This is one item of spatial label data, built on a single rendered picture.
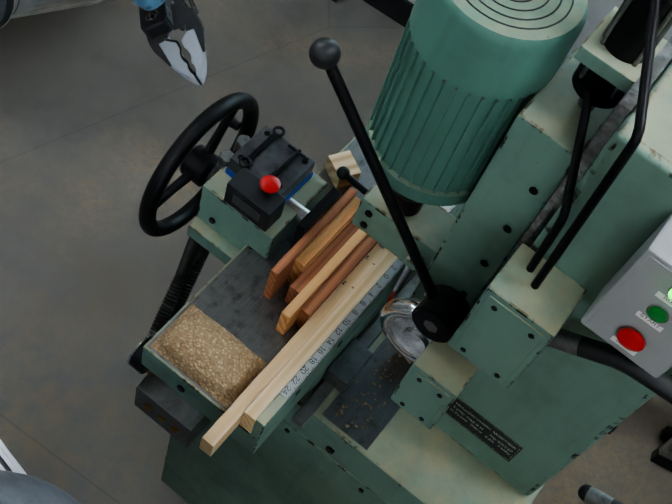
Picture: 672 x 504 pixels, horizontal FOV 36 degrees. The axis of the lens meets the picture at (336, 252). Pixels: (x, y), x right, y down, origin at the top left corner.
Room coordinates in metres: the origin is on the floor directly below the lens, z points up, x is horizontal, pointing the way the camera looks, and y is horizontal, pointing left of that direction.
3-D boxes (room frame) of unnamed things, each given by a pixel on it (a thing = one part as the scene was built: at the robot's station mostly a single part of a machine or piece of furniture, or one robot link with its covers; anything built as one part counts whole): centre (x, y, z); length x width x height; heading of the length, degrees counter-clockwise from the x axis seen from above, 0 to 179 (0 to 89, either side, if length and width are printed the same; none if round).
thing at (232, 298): (0.85, 0.05, 0.87); 0.61 x 0.30 x 0.06; 163
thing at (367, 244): (0.80, -0.02, 0.93); 0.21 x 0.02 x 0.05; 163
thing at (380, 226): (0.85, -0.08, 1.03); 0.14 x 0.07 x 0.09; 73
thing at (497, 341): (0.65, -0.22, 1.22); 0.09 x 0.08 x 0.15; 73
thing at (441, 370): (0.66, -0.19, 1.02); 0.09 x 0.07 x 0.12; 163
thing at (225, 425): (0.74, -0.02, 0.92); 0.55 x 0.02 x 0.04; 163
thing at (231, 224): (0.88, 0.14, 0.91); 0.15 x 0.14 x 0.09; 163
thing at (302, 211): (0.86, 0.08, 0.95); 0.09 x 0.07 x 0.09; 163
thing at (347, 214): (0.84, 0.02, 0.93); 0.15 x 0.02 x 0.07; 163
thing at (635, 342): (0.60, -0.31, 1.36); 0.03 x 0.01 x 0.03; 73
